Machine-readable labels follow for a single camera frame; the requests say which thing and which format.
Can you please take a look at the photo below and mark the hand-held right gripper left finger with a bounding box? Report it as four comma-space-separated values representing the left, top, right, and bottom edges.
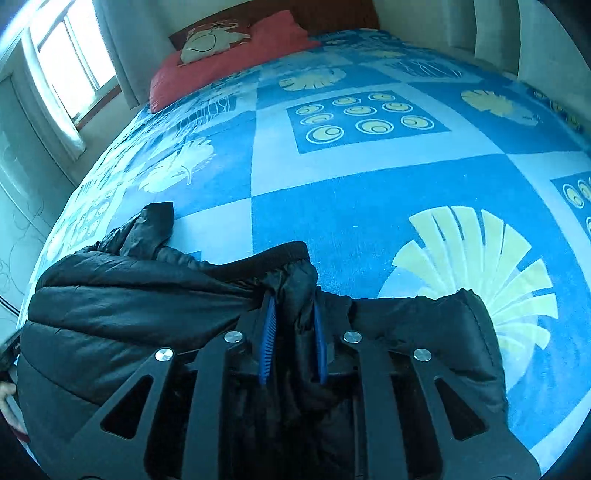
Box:
60, 295, 279, 480

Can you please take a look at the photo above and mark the pale wardrobe with line pattern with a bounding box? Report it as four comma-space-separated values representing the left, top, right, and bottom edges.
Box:
0, 74, 75, 333

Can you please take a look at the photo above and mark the window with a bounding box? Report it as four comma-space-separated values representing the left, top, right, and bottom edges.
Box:
28, 0, 121, 125

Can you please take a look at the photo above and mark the person's left hand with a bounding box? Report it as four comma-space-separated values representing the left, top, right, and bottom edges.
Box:
0, 382, 29, 441

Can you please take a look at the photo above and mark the bed with blue patterned sheet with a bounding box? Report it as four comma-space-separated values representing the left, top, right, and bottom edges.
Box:
18, 28, 591, 476

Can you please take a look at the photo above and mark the wooden window sill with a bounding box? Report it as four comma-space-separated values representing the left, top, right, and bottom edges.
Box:
76, 76, 123, 131

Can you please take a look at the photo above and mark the grey curtain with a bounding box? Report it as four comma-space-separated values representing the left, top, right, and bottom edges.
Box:
92, 0, 185, 110
372, 0, 591, 93
18, 28, 87, 161

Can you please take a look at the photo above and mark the black puffer jacket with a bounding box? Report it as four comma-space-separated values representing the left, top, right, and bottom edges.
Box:
16, 202, 509, 480

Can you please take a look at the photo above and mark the small printed cushion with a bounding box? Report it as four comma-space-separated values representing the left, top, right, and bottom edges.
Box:
168, 18, 252, 65

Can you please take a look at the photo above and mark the wooden headboard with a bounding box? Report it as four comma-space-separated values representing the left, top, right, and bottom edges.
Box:
240, 0, 380, 37

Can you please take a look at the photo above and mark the red pillow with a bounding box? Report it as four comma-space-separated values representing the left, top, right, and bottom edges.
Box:
148, 10, 321, 114

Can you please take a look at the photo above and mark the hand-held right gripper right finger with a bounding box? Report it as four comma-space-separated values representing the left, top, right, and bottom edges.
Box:
311, 300, 541, 480

